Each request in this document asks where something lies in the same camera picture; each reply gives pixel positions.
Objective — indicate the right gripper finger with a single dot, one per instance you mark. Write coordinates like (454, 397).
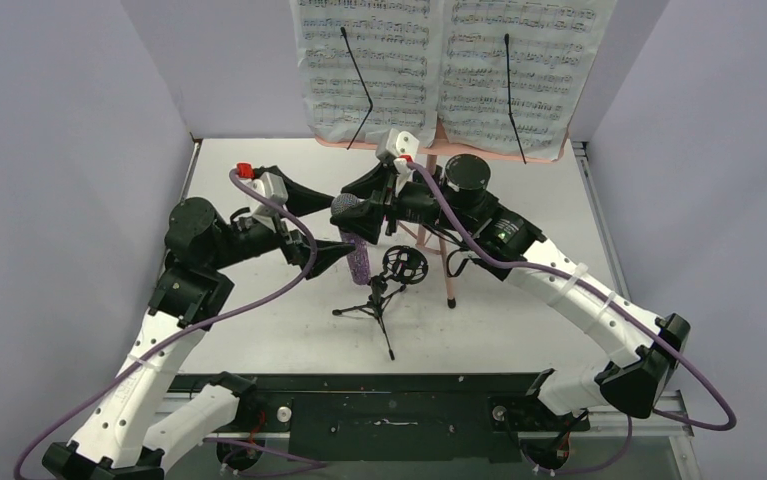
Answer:
(365, 219)
(373, 181)

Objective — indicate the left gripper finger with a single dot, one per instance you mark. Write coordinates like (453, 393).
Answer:
(317, 256)
(301, 200)

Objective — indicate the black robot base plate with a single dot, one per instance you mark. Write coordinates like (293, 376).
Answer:
(408, 417)

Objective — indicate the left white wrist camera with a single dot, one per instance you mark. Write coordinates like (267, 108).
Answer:
(268, 185)

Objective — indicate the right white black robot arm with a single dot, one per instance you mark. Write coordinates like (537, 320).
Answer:
(638, 343)

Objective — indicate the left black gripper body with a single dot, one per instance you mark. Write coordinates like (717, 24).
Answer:
(253, 240)

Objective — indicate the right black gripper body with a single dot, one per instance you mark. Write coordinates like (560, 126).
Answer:
(390, 201)

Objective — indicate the black microphone shock-mount stand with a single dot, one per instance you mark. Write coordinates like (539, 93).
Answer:
(402, 266)

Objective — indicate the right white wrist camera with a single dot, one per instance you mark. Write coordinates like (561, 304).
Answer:
(396, 149)

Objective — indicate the pink folding music stand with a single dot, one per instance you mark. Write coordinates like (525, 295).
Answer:
(437, 85)

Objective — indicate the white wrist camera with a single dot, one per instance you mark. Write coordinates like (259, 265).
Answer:
(396, 149)
(268, 185)

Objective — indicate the purple glitter microphone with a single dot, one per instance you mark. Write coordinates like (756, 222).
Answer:
(358, 261)

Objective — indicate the sheet music page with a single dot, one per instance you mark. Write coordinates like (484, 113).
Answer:
(513, 72)
(367, 67)

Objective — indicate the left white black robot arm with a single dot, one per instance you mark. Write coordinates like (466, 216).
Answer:
(122, 439)

